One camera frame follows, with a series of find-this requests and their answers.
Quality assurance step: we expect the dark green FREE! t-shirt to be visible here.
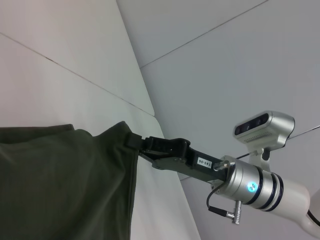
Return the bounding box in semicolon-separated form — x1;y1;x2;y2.
0;121;140;240

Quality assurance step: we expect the right gripper gray cable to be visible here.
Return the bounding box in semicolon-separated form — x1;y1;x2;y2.
206;185;236;216

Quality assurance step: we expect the silver right cable connector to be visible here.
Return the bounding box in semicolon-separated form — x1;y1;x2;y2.
232;199;244;226

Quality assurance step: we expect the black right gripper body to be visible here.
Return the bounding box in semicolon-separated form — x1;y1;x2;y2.
151;144;235;185

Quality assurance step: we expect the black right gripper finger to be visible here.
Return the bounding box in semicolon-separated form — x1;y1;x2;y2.
138;149;187;168
125;132;192;159

